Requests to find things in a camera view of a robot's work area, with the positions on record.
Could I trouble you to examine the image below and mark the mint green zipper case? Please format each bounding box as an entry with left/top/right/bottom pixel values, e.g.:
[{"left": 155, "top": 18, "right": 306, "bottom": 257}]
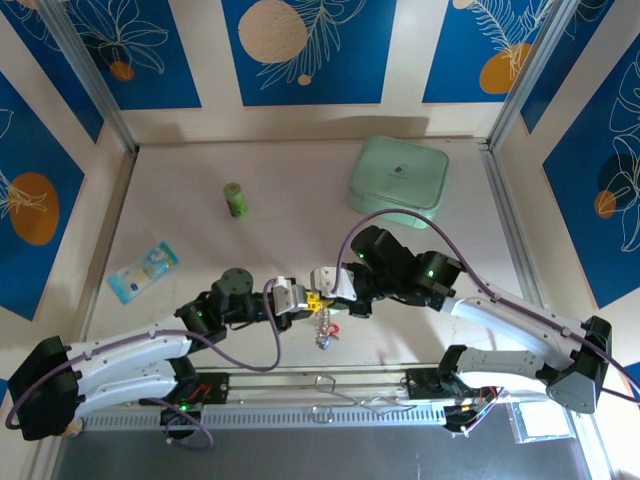
[{"left": 346, "top": 134, "right": 450, "bottom": 231}]

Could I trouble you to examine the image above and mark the green cylindrical can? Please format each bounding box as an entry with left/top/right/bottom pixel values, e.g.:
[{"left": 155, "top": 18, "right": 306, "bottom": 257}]
[{"left": 222, "top": 181, "right": 251, "bottom": 221}]

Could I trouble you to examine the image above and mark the blue wipes packet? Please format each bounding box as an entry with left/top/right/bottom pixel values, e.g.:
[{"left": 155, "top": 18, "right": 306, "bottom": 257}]
[{"left": 107, "top": 240, "right": 180, "bottom": 305}]

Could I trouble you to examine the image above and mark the silver taped square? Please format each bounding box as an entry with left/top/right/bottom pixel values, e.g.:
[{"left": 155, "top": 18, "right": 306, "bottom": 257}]
[{"left": 505, "top": 399, "right": 576, "bottom": 445}]

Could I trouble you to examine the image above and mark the bent silver wire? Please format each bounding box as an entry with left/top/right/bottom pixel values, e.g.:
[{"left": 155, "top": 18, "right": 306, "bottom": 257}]
[{"left": 310, "top": 374, "right": 419, "bottom": 424}]

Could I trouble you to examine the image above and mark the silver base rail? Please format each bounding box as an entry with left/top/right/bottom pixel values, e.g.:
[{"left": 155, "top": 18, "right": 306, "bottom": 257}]
[{"left": 197, "top": 368, "right": 451, "bottom": 404}]

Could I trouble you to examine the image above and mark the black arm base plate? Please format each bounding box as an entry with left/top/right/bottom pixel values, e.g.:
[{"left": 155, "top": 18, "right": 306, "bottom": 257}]
[
  {"left": 160, "top": 370, "right": 232, "bottom": 426},
  {"left": 404, "top": 367, "right": 501, "bottom": 435}
]

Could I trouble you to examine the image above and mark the slotted grey cable duct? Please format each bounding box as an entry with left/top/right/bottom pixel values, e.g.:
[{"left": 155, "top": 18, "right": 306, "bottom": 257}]
[{"left": 82, "top": 402, "right": 509, "bottom": 431}]

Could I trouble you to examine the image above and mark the aluminium side rail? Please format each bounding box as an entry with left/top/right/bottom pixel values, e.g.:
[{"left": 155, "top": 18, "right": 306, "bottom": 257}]
[
  {"left": 74, "top": 149, "right": 139, "bottom": 351},
  {"left": 479, "top": 140, "right": 551, "bottom": 316}
]

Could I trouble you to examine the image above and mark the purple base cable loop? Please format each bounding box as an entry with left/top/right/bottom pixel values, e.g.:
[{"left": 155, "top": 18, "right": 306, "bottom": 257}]
[
  {"left": 459, "top": 389, "right": 510, "bottom": 440},
  {"left": 163, "top": 405, "right": 217, "bottom": 453}
]

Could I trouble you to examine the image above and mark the aluminium frame post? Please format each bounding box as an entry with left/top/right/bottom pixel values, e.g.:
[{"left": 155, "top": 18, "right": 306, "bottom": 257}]
[
  {"left": 35, "top": 0, "right": 140, "bottom": 154},
  {"left": 488, "top": 0, "right": 576, "bottom": 151}
]

